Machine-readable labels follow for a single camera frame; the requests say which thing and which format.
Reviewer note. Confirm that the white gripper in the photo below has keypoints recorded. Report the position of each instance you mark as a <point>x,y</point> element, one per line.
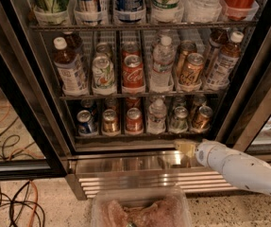
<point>205,154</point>

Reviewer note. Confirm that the orange can bottom shelf front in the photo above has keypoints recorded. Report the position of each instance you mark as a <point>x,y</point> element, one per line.
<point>202,119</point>

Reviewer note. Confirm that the orange can shelf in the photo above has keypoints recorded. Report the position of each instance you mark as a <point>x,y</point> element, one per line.
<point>202,119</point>
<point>198,101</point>

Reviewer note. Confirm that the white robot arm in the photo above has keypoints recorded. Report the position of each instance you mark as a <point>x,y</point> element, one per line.
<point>237,168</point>

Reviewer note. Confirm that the silver green can bottom front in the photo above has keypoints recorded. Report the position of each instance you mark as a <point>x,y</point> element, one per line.
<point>178,121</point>

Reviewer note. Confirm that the silver green can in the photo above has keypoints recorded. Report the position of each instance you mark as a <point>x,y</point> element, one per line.
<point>178,121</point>
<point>178,101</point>

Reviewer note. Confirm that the water bottle bottom shelf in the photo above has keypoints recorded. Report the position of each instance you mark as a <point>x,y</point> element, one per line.
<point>156,117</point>

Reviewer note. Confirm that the water bottle shelf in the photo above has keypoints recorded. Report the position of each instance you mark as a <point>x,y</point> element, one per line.
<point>156,117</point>
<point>202,11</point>

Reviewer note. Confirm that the silver green can bottom rear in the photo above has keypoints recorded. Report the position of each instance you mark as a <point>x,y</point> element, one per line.
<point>178,101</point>

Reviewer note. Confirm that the orange can bottom shelf rear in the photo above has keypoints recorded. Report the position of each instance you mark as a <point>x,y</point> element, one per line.
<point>198,101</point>

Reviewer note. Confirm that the red can bottom front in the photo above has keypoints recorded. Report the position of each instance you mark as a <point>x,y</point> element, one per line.
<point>134,122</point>

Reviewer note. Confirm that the right glass fridge door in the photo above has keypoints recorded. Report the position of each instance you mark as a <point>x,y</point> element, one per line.
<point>252,132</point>

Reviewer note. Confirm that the glass fridge door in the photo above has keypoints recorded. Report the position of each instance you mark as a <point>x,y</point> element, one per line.
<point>26,141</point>
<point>252,132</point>

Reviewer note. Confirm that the red can bottom rear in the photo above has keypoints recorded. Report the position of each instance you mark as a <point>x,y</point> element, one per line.
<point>133,102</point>

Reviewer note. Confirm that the orange can middle front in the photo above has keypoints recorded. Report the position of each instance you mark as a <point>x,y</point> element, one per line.
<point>191,69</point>

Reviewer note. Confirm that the gold can bottom front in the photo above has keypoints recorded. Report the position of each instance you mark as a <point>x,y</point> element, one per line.
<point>110,121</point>

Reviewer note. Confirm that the gold can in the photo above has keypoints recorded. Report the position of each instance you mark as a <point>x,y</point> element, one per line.
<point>110,121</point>
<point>112,103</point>

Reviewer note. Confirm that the gold can bottom rear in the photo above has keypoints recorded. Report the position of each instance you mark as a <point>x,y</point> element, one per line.
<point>112,103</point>

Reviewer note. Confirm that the red cola can middle front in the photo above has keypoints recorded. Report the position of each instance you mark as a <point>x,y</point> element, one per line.
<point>133,71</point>

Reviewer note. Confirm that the orange can middle rear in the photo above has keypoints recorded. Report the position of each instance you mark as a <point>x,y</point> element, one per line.
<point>184,49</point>

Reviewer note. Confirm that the fridge bottom vent grille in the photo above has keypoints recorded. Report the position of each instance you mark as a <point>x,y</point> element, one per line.
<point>86,184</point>

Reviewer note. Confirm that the blue can bottom front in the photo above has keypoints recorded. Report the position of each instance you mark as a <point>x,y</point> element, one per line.
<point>85,123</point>

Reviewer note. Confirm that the white green can middle front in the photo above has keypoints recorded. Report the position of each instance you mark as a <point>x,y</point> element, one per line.
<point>103,72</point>

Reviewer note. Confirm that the blue can bottom rear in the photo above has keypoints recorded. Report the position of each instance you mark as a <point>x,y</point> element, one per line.
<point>89,105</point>

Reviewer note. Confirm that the red cola can middle rear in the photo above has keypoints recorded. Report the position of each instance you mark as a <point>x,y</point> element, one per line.
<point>130,48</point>

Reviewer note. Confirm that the white green can middle rear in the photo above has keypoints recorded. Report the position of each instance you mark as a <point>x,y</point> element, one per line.
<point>104,48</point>

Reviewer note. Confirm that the water bottle top shelf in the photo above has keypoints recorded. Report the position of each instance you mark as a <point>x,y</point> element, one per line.
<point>202,11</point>

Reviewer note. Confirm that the left glass fridge door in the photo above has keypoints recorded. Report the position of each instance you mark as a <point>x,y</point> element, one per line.
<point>26,141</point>

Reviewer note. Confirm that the tea bottle middle right front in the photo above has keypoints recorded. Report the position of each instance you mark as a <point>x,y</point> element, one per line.
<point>227,58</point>

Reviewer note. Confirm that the tea bottle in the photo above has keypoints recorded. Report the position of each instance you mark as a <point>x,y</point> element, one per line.
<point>217,39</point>
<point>70,68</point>
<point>75,42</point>
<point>227,58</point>

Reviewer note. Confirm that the clear plastic container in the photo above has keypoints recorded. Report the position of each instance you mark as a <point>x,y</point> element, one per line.
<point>141,207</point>

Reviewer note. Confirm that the water bottle middle front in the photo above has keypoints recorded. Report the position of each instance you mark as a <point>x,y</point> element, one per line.
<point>163,60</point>

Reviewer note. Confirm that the water bottle middle rear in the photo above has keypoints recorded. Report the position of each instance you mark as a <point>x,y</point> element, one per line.
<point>159,34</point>

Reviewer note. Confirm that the tea bottle middle right rear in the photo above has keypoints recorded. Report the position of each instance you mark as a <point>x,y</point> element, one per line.
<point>217,39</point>

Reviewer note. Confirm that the tea bottle middle left front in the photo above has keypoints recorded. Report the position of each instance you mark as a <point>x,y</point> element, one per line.
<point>70,68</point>

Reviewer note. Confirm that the tea bottle middle left rear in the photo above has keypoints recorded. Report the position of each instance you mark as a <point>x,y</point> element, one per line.
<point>75,42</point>

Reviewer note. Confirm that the top wire shelf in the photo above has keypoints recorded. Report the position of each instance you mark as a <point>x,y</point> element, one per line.
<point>129,27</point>

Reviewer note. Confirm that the wire shelf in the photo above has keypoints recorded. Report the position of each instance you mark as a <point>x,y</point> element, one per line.
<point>146,94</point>
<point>129,27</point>

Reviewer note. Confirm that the middle wire shelf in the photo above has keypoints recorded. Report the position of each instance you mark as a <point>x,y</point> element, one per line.
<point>146,94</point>

